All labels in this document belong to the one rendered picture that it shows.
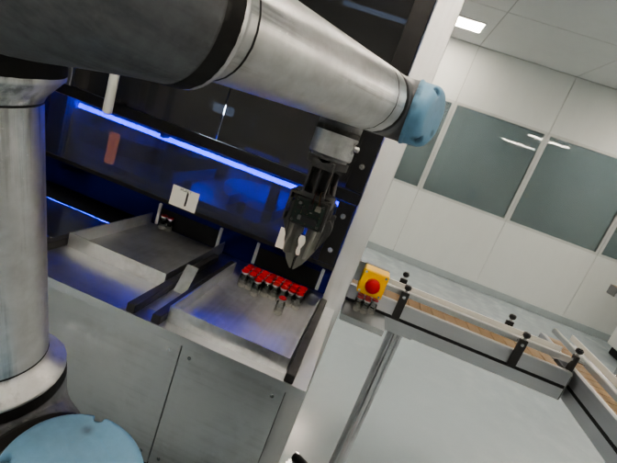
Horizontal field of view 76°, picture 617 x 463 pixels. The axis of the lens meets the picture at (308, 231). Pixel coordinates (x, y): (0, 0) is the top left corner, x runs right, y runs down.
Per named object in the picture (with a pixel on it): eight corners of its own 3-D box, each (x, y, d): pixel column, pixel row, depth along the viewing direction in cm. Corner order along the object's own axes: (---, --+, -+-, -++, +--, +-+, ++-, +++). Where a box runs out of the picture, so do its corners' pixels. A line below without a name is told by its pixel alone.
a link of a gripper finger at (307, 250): (285, 275, 69) (302, 227, 67) (293, 265, 75) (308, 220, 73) (301, 282, 69) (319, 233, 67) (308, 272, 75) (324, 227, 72)
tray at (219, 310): (231, 272, 112) (235, 261, 112) (316, 308, 109) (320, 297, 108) (166, 321, 80) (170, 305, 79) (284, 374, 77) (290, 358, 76)
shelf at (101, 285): (134, 222, 129) (136, 217, 128) (335, 305, 120) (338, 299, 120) (-8, 261, 82) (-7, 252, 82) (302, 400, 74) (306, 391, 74)
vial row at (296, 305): (238, 282, 107) (243, 267, 106) (299, 309, 105) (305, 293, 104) (235, 285, 105) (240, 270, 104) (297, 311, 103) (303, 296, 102)
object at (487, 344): (338, 310, 122) (356, 265, 118) (343, 294, 137) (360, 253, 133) (560, 403, 114) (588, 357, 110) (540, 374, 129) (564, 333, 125)
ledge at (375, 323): (343, 301, 126) (346, 296, 125) (382, 317, 124) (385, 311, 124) (338, 319, 112) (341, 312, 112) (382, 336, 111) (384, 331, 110)
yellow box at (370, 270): (357, 282, 116) (366, 261, 114) (380, 292, 115) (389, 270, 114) (355, 291, 109) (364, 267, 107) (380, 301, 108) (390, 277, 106)
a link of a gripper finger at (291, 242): (268, 268, 70) (285, 220, 67) (277, 259, 75) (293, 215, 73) (285, 275, 69) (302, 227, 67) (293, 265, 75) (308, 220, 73)
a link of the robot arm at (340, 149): (320, 127, 70) (364, 142, 69) (311, 152, 71) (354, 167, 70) (312, 124, 63) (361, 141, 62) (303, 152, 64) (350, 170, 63)
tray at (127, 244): (150, 222, 127) (151, 212, 127) (222, 252, 124) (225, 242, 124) (67, 245, 95) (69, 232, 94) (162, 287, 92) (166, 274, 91)
